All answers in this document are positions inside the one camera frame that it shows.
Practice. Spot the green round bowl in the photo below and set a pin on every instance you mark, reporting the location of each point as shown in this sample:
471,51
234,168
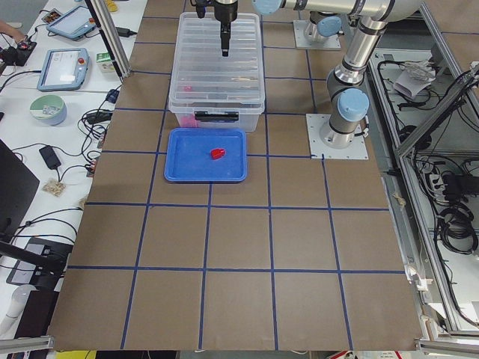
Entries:
49,110

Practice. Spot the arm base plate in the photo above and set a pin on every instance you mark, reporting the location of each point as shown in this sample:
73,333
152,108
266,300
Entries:
325,143
307,37

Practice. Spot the black power adapter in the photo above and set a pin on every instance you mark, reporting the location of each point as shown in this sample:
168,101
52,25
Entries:
125,32
50,158

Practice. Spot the black box latch handle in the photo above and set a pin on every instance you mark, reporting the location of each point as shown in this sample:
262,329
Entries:
226,117

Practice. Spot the red block in box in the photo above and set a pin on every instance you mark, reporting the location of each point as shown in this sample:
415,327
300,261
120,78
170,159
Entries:
188,121

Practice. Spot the red block from tray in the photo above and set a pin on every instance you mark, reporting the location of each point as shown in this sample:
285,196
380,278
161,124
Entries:
217,153

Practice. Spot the blue plastic tray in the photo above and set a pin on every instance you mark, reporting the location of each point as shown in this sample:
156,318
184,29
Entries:
188,155

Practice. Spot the clear plastic storage box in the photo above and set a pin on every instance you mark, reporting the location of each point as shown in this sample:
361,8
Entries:
248,113

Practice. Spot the aluminium frame post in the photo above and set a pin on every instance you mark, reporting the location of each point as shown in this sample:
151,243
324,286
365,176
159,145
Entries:
109,34

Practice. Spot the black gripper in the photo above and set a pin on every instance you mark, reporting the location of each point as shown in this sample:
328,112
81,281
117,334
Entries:
225,11

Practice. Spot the clear plastic box lid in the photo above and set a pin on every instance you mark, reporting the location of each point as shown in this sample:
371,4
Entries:
198,61

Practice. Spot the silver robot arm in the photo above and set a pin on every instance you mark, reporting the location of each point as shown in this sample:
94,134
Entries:
349,103
374,15

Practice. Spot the blue teach pendant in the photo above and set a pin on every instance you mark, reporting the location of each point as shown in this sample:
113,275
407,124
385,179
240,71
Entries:
63,69
74,24

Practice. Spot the green white carton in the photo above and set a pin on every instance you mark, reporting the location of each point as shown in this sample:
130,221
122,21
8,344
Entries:
104,62

